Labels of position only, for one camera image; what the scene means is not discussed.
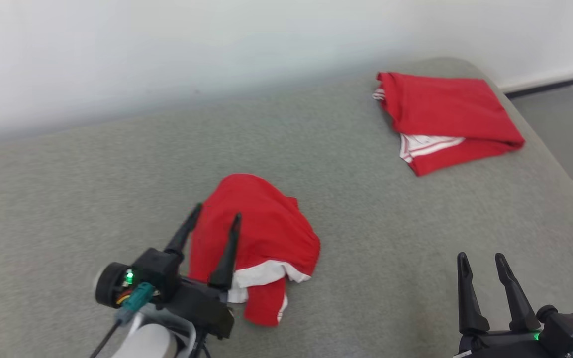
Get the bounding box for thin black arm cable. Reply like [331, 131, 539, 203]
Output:
[89, 321, 123, 358]

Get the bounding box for dark wall baseboard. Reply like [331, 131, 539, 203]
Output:
[504, 72, 573, 98]

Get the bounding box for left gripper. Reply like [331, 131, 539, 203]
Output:
[165, 203, 241, 340]

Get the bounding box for red shorts white stripe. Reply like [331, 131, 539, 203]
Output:
[187, 173, 322, 327]

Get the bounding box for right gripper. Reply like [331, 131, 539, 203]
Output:
[455, 252, 548, 358]

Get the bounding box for red jersey white sleeves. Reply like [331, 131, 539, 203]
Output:
[372, 71, 526, 177]

